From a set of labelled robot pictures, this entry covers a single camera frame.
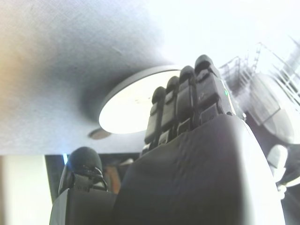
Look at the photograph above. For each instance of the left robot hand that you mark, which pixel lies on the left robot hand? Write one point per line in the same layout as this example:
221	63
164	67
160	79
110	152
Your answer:
187	175

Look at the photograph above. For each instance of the small brown round object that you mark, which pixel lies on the small brown round object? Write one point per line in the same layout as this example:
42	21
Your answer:
99	134

